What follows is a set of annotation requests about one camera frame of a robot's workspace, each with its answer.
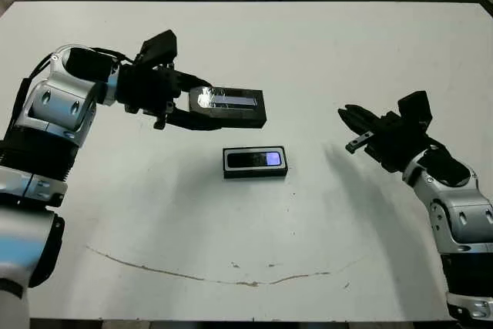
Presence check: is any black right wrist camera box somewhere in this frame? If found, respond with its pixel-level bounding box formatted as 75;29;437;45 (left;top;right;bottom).
397;90;434;130

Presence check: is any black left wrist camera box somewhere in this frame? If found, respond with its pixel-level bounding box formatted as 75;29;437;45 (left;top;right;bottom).
134;29;179;72

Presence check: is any glossy black box lid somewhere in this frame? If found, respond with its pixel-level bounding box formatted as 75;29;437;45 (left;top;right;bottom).
188;86;268;129

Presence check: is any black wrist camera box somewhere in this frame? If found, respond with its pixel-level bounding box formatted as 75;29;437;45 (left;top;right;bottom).
397;90;434;130
134;29;179;72

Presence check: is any black box base white insert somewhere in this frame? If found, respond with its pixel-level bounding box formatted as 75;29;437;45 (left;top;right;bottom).
222;146;290;181

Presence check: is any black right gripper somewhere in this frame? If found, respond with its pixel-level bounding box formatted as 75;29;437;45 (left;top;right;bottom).
337;103;437;174

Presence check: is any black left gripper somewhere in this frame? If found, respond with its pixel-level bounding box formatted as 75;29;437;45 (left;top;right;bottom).
116;62;226;133

